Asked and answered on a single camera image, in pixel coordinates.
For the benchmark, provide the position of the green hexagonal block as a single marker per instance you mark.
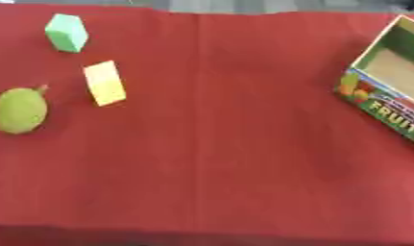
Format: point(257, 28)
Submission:
point(66, 33)

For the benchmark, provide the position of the green toy pear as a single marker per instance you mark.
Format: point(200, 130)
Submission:
point(19, 110)

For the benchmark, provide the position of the yellow rectangular block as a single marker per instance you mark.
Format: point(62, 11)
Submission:
point(105, 83)

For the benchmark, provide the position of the open printed cardboard box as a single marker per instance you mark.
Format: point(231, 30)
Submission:
point(387, 84)

